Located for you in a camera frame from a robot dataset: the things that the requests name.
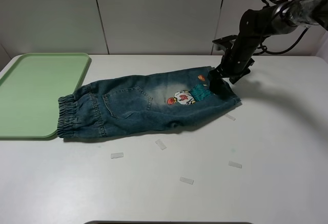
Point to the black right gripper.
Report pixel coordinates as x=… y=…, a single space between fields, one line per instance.
x=231 y=68

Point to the children's blue denim shorts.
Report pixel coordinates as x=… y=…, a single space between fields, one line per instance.
x=141 y=103

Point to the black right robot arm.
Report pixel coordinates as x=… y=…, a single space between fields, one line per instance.
x=254 y=28

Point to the light green plastic tray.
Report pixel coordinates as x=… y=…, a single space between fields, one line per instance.
x=30 y=90

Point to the clear tape piece on table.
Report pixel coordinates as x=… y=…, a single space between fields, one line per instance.
x=230 y=117

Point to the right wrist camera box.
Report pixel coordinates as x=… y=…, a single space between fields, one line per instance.
x=224 y=43

